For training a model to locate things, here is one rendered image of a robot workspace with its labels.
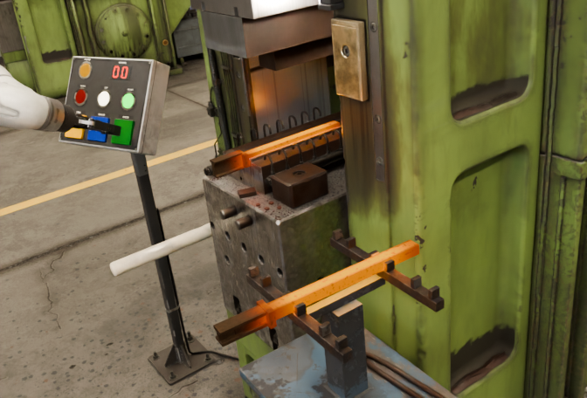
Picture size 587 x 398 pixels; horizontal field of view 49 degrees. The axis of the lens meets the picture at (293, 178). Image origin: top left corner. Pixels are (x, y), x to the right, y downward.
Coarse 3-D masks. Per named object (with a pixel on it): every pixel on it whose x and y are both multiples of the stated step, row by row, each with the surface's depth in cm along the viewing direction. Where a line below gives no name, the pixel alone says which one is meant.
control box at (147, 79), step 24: (72, 72) 204; (96, 72) 199; (120, 72) 194; (144, 72) 189; (168, 72) 195; (72, 96) 203; (96, 96) 198; (120, 96) 193; (144, 96) 188; (144, 120) 188; (96, 144) 196; (144, 144) 190
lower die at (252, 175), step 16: (304, 128) 183; (336, 128) 178; (256, 144) 176; (288, 144) 170; (304, 144) 171; (320, 144) 170; (336, 144) 173; (256, 160) 165; (288, 160) 165; (304, 160) 168; (256, 176) 164
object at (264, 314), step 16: (384, 256) 125; (400, 256) 126; (336, 272) 121; (352, 272) 121; (368, 272) 122; (304, 288) 118; (320, 288) 117; (336, 288) 119; (272, 304) 114; (288, 304) 114; (224, 320) 111; (240, 320) 110; (256, 320) 112; (272, 320) 112; (224, 336) 110; (240, 336) 110
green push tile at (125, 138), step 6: (114, 120) 192; (120, 120) 191; (126, 120) 190; (132, 120) 189; (120, 126) 191; (126, 126) 190; (132, 126) 189; (126, 132) 190; (132, 132) 189; (114, 138) 191; (120, 138) 190; (126, 138) 189; (120, 144) 192; (126, 144) 189
